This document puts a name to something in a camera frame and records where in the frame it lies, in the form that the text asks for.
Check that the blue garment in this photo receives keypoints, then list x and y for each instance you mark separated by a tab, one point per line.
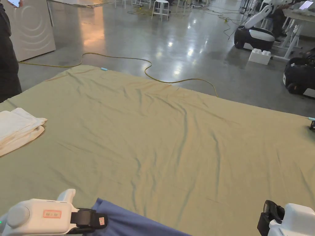
128	222

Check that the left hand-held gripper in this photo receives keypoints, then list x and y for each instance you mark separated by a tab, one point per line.
37	217

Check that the white and black robot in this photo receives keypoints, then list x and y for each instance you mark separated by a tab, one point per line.
256	32

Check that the bed with pale green sheet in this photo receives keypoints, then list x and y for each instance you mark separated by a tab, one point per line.
157	137

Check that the black wheeled robot base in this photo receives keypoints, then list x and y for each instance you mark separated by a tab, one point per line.
299	76

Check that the large white toy brick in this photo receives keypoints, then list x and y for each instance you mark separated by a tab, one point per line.
259	57

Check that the small black device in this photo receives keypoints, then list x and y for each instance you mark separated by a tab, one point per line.
312	125

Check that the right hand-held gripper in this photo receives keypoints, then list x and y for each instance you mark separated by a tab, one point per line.
295	221

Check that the folded white cloth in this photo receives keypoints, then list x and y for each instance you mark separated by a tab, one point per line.
17	127

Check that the white washing machine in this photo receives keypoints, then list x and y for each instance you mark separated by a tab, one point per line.
32	29

